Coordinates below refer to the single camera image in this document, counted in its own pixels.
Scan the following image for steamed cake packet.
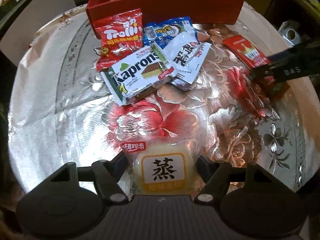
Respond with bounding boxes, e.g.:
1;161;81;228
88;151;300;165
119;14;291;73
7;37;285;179
120;137;202;196

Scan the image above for red green snack packet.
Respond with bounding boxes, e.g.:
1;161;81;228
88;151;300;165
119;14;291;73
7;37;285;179
222;35;290;101

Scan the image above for Kaprons wafer pack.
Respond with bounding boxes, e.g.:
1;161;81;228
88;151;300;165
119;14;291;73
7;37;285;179
101;43;177;106

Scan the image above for white chicken snack packet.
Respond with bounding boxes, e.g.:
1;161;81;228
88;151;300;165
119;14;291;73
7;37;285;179
163;31;211;91

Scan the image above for red Trolli candy bag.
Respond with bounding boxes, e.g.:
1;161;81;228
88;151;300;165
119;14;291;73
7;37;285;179
94;9;143;71

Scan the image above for blue coconut candy bag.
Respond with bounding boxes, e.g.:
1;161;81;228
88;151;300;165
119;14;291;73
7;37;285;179
143;16;198;48

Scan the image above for floral satin tablecloth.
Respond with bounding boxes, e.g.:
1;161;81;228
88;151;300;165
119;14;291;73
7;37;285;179
8;6;319;192

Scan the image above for red cardboard box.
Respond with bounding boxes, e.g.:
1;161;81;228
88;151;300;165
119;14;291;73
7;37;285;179
86;0;244;24

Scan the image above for beige side cabinet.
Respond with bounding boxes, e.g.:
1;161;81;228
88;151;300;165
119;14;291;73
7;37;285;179
1;0;75;66

